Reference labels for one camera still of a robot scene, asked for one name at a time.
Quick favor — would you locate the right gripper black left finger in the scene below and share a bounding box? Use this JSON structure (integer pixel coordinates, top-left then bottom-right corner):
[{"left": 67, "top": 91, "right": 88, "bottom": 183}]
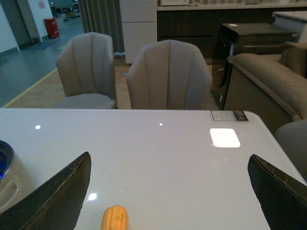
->
[{"left": 0, "top": 152, "right": 91, "bottom": 230}]

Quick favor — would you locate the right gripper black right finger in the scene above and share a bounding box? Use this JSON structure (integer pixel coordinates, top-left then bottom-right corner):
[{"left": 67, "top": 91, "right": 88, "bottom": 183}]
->
[{"left": 248, "top": 154, "right": 307, "bottom": 230}]

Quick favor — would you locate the yellow corn cob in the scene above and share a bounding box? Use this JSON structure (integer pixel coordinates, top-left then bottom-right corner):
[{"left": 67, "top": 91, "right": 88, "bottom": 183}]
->
[{"left": 101, "top": 205, "right": 128, "bottom": 230}]

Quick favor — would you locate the grey chair at table end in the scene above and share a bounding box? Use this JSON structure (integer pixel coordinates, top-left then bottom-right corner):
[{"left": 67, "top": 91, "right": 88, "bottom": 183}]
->
[{"left": 274, "top": 120, "right": 307, "bottom": 181}]

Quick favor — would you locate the label sticker on table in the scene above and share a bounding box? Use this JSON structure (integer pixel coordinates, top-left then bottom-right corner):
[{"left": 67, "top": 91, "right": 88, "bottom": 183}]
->
[{"left": 211, "top": 110, "right": 248, "bottom": 121}]

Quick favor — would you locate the brown fabric sofa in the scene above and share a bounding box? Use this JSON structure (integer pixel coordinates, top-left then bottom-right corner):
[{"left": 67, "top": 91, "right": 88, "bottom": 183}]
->
[{"left": 224, "top": 42, "right": 307, "bottom": 133}]

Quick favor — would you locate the left beige dining chair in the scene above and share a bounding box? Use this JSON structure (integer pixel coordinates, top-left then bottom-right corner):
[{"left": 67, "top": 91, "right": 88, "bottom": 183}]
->
[{"left": 53, "top": 32, "right": 117, "bottom": 109}]

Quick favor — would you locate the beige dining chair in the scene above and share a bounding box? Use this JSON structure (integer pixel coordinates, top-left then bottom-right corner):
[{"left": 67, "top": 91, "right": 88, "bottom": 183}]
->
[
  {"left": 53, "top": 32, "right": 117, "bottom": 109},
  {"left": 126, "top": 40, "right": 213, "bottom": 110}
]

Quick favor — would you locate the right beige dining chair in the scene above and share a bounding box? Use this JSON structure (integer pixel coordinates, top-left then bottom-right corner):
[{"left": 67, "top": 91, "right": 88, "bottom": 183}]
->
[{"left": 126, "top": 40, "right": 213, "bottom": 110}]

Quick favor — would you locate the black washing machine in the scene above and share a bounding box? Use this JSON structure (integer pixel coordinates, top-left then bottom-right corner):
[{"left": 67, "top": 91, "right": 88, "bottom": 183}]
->
[{"left": 211, "top": 23, "right": 297, "bottom": 110}]

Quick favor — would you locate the red fire extinguisher box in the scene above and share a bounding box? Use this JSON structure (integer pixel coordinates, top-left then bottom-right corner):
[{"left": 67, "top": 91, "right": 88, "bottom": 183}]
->
[{"left": 44, "top": 18, "right": 59, "bottom": 38}]

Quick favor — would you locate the grey curtain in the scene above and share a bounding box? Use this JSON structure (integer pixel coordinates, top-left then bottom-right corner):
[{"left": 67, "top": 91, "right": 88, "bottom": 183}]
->
[{"left": 78, "top": 0, "right": 124, "bottom": 53}]

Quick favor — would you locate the dark kitchen counter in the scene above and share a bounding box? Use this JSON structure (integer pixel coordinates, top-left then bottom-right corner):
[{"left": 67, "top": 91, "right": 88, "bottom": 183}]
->
[{"left": 157, "top": 1, "right": 307, "bottom": 64}]

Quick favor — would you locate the white tall cabinet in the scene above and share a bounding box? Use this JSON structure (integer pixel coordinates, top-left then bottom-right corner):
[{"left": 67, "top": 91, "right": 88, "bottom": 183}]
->
[{"left": 119, "top": 0, "right": 157, "bottom": 64}]

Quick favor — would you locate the steel pot with beige handles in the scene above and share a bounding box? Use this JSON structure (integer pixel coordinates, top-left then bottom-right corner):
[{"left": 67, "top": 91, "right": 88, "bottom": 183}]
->
[{"left": 0, "top": 141, "right": 34, "bottom": 213}]

